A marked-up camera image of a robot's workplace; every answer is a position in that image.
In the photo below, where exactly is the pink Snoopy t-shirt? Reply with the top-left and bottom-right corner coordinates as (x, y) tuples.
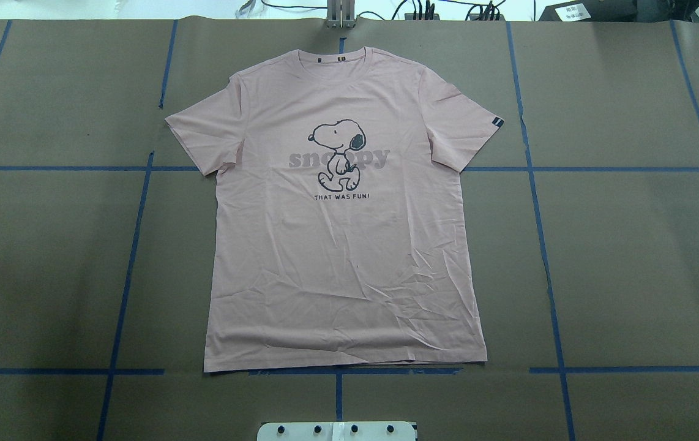
(166, 47), (504, 373)

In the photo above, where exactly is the black power supply box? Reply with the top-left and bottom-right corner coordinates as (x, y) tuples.
(537, 1), (660, 23)

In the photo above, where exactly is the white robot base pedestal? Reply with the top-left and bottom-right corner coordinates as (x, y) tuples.
(256, 420), (419, 440)

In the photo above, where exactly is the aluminium frame post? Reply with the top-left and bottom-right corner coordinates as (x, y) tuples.
(326, 0), (357, 29)

